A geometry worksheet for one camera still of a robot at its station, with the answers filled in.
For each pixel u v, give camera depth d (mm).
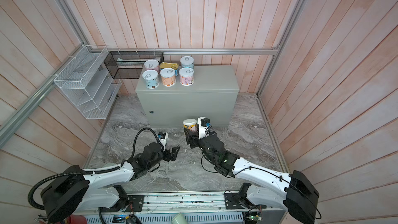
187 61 815
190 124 703
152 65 782
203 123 613
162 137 743
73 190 414
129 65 1040
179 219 631
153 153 642
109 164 853
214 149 529
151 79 724
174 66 798
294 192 416
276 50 931
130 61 879
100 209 701
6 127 514
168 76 730
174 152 768
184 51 955
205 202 757
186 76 743
